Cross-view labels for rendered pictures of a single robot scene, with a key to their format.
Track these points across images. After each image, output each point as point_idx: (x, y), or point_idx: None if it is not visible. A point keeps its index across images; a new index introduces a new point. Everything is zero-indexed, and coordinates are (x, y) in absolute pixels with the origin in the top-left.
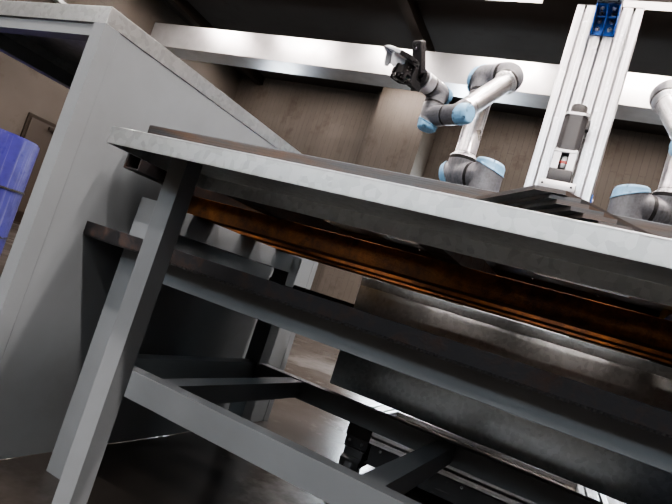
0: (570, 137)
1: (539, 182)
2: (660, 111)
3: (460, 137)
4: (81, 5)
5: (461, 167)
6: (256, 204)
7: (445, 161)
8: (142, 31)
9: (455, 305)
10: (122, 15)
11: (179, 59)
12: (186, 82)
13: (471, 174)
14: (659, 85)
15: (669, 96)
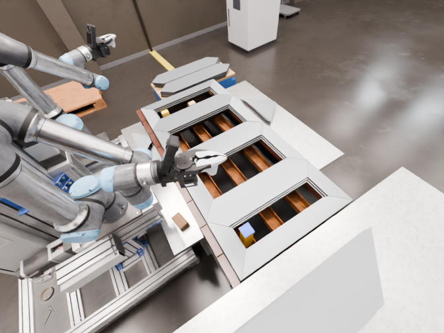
0: None
1: (71, 164)
2: (51, 67)
3: (65, 208)
4: (425, 182)
5: (98, 207)
6: None
7: (81, 232)
8: (389, 176)
9: (182, 195)
10: (398, 170)
11: (370, 189)
12: (369, 224)
13: (106, 197)
14: (14, 45)
15: (39, 53)
